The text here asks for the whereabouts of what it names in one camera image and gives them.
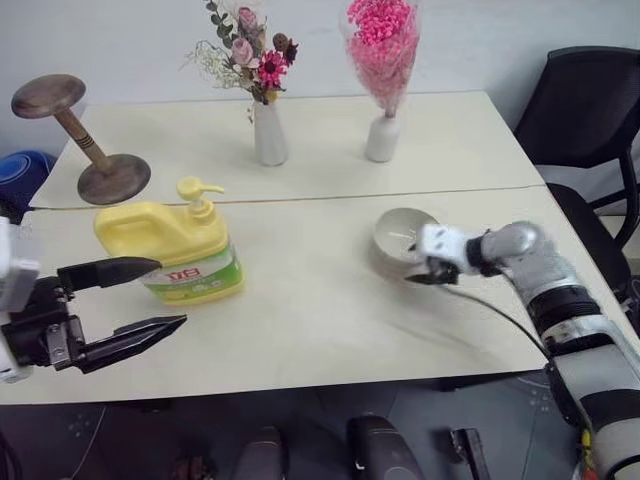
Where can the dark wooden hat stand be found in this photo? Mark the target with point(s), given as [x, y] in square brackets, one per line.
[115, 180]

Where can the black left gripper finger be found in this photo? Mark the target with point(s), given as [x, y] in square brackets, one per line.
[130, 337]
[110, 272]

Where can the dark grey rounded shape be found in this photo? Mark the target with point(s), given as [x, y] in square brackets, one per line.
[262, 455]

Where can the black flat bar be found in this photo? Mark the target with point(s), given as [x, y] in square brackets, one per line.
[472, 455]

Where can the yellow pump dispenser bottle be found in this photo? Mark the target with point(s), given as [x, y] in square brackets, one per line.
[150, 230]

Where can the tall white ceramic vase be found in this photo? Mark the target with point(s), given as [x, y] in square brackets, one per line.
[270, 140]

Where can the dried mixed flower bouquet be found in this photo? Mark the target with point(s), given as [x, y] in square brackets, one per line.
[260, 65]

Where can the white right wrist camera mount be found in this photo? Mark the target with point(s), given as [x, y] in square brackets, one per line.
[442, 242]

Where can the white ceramic bowl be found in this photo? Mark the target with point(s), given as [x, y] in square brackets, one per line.
[395, 227]

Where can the blue round object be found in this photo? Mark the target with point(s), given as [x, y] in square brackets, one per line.
[25, 172]

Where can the black rounded shape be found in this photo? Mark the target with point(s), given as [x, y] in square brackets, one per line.
[382, 450]

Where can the small white ceramic vase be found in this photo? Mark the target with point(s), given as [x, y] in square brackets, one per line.
[382, 142]

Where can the pink wrapped dried flowers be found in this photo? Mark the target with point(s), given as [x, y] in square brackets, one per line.
[382, 55]

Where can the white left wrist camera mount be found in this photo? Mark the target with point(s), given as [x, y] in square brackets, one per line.
[16, 275]

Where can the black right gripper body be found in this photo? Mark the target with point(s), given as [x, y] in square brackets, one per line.
[444, 272]

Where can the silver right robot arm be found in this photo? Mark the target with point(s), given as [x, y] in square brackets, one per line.
[550, 280]

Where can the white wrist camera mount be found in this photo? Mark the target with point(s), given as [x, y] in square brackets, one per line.
[442, 242]
[16, 275]

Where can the black mesh office chair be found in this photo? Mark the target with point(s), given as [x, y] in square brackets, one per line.
[575, 105]

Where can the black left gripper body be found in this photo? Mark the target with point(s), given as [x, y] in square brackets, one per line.
[35, 330]

